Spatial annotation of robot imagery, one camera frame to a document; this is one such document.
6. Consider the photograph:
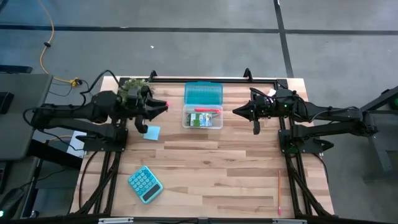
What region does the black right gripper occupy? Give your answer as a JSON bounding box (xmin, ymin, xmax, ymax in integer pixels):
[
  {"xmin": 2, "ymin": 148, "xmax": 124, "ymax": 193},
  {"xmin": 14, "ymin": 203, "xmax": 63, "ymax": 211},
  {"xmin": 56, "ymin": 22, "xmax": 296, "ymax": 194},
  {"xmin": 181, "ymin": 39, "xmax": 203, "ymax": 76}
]
[{"xmin": 232, "ymin": 99, "xmax": 280, "ymax": 135}]

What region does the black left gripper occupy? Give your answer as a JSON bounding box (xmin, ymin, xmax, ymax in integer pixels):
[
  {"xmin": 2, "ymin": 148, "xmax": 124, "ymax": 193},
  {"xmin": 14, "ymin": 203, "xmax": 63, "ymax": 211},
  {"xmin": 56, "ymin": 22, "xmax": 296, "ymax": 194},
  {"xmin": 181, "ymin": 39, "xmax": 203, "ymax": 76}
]
[{"xmin": 119, "ymin": 86, "xmax": 169, "ymax": 134}]

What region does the light blue sticky note pad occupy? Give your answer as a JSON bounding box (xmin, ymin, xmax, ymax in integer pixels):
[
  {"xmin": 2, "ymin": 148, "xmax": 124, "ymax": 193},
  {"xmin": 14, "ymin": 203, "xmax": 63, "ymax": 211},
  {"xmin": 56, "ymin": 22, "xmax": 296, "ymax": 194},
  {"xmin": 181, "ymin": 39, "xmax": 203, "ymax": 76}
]
[{"xmin": 142, "ymin": 125, "xmax": 162, "ymax": 141}]

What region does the clear pencil box teal lid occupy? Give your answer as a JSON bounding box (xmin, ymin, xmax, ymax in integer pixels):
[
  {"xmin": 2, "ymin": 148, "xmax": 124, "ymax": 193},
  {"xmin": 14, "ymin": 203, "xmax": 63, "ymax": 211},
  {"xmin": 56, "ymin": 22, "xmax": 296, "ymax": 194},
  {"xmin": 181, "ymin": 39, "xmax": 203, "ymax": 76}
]
[{"xmin": 182, "ymin": 81, "xmax": 224, "ymax": 130}]

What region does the orange pencil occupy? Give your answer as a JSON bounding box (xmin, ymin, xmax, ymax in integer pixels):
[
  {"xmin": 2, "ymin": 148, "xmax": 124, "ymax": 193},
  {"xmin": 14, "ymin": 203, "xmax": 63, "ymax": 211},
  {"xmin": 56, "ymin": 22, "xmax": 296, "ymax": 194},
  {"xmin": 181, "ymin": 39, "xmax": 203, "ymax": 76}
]
[{"xmin": 277, "ymin": 169, "xmax": 282, "ymax": 215}]

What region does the potted green plant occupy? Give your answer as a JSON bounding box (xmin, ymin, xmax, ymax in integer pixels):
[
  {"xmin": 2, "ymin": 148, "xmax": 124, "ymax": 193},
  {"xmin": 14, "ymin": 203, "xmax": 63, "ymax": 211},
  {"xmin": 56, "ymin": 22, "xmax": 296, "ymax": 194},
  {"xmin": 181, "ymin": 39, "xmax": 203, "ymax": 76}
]
[{"xmin": 117, "ymin": 77, "xmax": 150, "ymax": 105}]

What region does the teal calculator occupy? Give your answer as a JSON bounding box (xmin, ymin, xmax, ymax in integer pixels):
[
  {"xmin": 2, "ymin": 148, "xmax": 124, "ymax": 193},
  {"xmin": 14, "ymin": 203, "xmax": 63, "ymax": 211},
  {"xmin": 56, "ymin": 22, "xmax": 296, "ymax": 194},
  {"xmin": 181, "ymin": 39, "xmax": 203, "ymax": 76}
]
[{"xmin": 127, "ymin": 165, "xmax": 164, "ymax": 205}]

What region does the white box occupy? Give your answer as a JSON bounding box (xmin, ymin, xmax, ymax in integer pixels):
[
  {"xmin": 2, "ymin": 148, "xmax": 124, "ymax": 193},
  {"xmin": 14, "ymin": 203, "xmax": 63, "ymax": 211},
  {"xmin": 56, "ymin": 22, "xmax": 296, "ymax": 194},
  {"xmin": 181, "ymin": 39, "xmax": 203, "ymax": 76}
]
[{"xmin": 67, "ymin": 130, "xmax": 88, "ymax": 159}]

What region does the silver metal plate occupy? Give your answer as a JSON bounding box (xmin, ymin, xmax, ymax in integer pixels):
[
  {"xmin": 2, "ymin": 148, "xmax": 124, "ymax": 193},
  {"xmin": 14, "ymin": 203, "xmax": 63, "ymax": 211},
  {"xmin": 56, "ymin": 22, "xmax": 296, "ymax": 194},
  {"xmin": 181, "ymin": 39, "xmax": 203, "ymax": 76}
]
[
  {"xmin": 272, "ymin": 218, "xmax": 308, "ymax": 224},
  {"xmin": 98, "ymin": 217, "xmax": 134, "ymax": 224}
]

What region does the grey desk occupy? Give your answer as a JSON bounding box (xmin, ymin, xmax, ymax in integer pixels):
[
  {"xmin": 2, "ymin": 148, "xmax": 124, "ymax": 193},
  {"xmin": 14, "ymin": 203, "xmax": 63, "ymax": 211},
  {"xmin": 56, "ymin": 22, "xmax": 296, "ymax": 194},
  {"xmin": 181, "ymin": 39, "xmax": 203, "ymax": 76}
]
[{"xmin": 0, "ymin": 73, "xmax": 53, "ymax": 161}]

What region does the grey metal table stand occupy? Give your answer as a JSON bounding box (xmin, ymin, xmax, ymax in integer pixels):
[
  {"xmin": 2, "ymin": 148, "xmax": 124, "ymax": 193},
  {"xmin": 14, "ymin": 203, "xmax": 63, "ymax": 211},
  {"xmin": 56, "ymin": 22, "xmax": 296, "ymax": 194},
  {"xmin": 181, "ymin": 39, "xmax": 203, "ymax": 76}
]
[{"xmin": 343, "ymin": 85, "xmax": 398, "ymax": 181}]

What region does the black flat bar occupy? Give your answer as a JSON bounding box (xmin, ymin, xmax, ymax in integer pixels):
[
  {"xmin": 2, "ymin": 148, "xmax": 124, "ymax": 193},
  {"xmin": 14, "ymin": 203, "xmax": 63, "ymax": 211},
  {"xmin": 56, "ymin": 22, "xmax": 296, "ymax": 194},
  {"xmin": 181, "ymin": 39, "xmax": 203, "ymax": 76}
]
[{"xmin": 0, "ymin": 64, "xmax": 34, "ymax": 75}]

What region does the black device on desk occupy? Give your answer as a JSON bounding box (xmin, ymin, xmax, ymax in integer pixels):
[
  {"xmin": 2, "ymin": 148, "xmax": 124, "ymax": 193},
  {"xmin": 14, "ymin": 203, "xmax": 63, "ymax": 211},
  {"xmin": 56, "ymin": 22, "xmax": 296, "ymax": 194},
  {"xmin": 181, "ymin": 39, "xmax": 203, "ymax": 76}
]
[{"xmin": 0, "ymin": 91, "xmax": 15, "ymax": 114}]

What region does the black computer mouse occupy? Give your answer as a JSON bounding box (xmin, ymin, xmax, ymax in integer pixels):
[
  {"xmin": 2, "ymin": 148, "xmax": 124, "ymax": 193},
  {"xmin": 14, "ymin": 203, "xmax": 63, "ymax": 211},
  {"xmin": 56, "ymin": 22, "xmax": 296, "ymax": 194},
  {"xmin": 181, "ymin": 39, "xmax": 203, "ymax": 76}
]
[{"xmin": 0, "ymin": 188, "xmax": 25, "ymax": 218}]

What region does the black aluminium table frame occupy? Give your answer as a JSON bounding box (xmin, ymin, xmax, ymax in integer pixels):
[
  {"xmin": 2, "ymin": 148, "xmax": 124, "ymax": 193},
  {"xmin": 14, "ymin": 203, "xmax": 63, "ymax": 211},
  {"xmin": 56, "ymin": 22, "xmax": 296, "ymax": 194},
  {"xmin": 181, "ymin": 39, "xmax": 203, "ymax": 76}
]
[{"xmin": 70, "ymin": 76, "xmax": 335, "ymax": 218}]

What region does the yellow extension cable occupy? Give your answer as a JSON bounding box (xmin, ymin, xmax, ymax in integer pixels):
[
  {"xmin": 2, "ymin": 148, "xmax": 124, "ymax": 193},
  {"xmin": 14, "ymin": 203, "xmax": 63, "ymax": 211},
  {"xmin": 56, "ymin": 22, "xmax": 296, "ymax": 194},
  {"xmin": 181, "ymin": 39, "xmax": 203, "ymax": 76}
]
[{"xmin": 39, "ymin": 0, "xmax": 82, "ymax": 88}]

